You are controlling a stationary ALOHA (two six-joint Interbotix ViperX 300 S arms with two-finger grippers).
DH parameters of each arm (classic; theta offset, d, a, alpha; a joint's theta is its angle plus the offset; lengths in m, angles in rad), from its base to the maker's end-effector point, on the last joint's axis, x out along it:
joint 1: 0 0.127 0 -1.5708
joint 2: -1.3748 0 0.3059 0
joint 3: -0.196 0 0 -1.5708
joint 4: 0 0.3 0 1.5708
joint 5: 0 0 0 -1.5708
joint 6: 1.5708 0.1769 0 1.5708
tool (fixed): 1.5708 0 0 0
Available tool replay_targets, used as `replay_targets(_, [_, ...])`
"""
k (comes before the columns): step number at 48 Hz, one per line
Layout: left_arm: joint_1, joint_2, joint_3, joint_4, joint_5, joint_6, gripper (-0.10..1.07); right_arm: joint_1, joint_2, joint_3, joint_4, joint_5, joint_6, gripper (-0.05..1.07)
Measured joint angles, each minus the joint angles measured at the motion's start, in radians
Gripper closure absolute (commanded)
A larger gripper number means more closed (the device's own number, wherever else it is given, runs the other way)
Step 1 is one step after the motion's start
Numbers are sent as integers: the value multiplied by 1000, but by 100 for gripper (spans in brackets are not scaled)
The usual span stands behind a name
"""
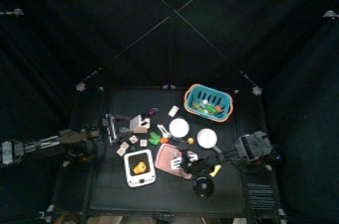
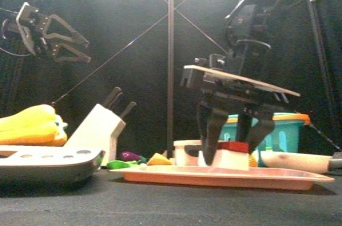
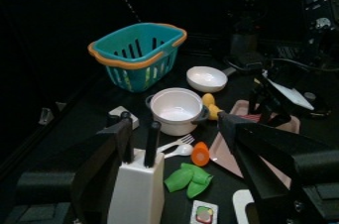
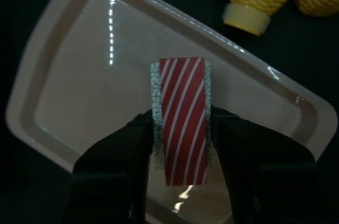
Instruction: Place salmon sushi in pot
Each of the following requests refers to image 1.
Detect teal basket with orange rim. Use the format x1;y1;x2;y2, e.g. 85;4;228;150
182;83;234;124

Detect white toy spatula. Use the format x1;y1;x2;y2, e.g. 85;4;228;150
169;156;184;170

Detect small white box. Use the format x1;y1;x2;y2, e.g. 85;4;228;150
128;114;152;134

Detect white toy tongs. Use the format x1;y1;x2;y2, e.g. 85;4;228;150
156;123;172;139

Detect pot with black handle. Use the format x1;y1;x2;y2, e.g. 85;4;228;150
196;128;225;155

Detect round black pot lid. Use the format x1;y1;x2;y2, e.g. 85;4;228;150
192;174;216;199

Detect purple toy eggplant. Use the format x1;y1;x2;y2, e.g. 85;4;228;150
146;107;160;119

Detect green toy leafy vegetable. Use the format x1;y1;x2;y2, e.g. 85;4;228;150
146;131;162;146

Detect black label with white print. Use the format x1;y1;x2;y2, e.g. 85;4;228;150
246;181;274;211

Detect white rectangular toy card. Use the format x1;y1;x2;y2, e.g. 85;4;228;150
166;105;180;118

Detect round white plate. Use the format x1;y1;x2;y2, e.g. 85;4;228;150
168;117;190;139

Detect yellow toy banana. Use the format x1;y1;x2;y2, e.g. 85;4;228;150
209;165;222;178

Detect white tray with black inset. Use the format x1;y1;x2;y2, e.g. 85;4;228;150
121;149;157;188

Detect yellow toy cheese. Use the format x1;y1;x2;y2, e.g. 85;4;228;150
132;161;148;174

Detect pink cutting board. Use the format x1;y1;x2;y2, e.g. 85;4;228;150
153;142;196;180

